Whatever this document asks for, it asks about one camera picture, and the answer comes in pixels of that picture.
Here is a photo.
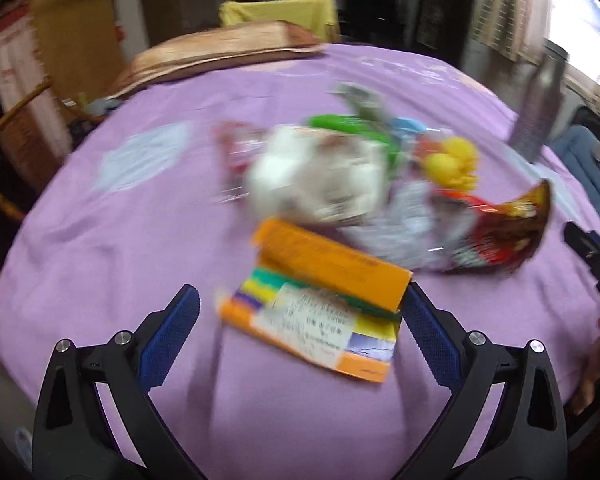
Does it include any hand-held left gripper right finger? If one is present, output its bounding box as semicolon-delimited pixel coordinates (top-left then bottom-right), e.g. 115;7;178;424
380;281;568;480

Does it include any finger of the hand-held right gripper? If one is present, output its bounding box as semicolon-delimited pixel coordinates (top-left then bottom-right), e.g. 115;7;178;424
564;221;600;311

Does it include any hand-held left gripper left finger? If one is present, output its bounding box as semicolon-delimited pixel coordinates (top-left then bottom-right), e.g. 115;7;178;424
32;284;206;480

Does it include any orange cardboard box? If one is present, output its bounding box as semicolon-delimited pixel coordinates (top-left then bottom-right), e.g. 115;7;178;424
215;217;413;386

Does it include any green drink carton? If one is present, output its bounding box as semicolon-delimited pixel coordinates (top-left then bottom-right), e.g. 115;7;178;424
307;114;401;171

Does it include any person's right hand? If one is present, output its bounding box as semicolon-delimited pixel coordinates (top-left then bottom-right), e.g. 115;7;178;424
570;312;600;417

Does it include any purple bedsheet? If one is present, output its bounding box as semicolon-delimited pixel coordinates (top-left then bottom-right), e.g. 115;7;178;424
0;42;600;480

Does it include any red snack bag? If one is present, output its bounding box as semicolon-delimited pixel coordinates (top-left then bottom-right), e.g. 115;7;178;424
430;180;553;275

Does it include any blue cloth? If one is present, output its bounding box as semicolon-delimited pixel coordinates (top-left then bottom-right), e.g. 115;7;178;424
550;124;600;202

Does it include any silver foil wrapper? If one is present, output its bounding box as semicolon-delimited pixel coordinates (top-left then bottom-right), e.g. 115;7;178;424
344;180;461;271

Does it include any grey silver object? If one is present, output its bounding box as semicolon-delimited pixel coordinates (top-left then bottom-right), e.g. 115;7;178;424
507;39;567;164

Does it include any yellow rubber duck toy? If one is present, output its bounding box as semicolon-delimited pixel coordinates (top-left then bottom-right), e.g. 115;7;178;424
424;137;481;193

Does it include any small red wrapper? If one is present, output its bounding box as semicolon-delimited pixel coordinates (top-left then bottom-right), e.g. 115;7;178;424
214;122;267;197

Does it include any white medicine box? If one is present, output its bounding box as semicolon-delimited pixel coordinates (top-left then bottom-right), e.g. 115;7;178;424
247;125;386;226

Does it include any window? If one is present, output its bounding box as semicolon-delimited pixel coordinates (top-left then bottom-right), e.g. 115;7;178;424
545;0;600;92

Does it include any grey green wrapper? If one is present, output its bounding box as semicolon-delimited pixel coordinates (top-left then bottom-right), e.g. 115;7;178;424
330;82;397;126

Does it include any checked curtain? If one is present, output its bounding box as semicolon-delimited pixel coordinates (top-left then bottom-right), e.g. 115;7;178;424
472;0;554;63

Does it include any wooden chair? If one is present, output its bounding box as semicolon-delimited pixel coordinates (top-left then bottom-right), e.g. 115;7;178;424
0;77;56;222

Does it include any brown patterned pillow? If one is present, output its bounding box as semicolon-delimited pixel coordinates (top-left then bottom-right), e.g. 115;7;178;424
107;20;327;102

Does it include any orange wooden wardrobe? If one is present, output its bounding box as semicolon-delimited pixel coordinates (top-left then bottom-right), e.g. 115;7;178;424
30;0;127;102

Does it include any white patterned cloth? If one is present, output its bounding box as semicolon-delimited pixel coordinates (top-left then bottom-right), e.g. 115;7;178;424
0;10;56;117

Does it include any black hanging clothing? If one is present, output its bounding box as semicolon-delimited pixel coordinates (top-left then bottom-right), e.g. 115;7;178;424
345;0;399;43

